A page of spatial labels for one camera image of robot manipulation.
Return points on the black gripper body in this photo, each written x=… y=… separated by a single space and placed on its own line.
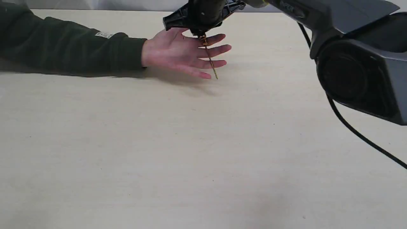
x=200 y=16

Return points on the black gold precision screwdriver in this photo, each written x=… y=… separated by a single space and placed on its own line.
x=204 y=41

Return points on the dark green sleeved forearm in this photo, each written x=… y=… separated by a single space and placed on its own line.
x=53 y=45

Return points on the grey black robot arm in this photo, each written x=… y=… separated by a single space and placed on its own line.
x=359 y=46

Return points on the person's open bare hand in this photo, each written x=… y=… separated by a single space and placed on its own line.
x=176 y=52

